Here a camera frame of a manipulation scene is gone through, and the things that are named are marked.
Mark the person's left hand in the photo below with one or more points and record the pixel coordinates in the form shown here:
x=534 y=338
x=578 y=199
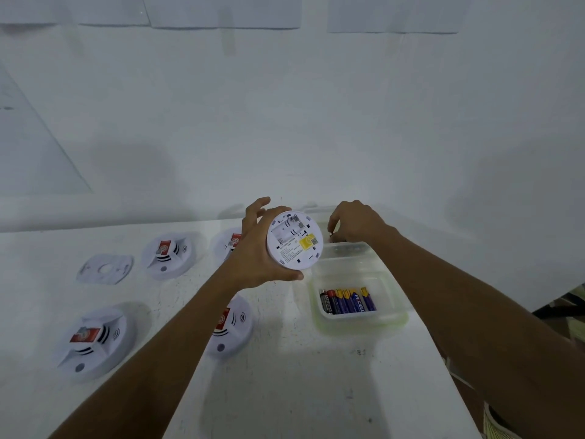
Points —
x=249 y=260

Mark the person's right hand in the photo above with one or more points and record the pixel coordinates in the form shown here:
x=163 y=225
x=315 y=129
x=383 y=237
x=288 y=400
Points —
x=361 y=224

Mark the white smoke detector red label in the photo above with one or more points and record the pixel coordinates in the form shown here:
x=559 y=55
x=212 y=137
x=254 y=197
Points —
x=235 y=330
x=168 y=258
x=226 y=247
x=292 y=256
x=93 y=345

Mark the clear plastic container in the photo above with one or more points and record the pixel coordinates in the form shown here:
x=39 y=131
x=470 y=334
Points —
x=388 y=292
x=347 y=260

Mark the white detector mounting plate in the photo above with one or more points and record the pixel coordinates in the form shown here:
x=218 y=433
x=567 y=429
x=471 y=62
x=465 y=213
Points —
x=105 y=269

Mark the person's left forearm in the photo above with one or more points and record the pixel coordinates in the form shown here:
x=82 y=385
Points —
x=160 y=361

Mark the person's right forearm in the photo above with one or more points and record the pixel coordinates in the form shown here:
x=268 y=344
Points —
x=480 y=324

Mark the black bar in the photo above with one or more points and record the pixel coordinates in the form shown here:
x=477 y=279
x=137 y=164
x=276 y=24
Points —
x=560 y=313

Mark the green brown patterned floor mat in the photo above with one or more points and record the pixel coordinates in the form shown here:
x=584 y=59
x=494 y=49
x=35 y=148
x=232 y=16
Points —
x=493 y=422

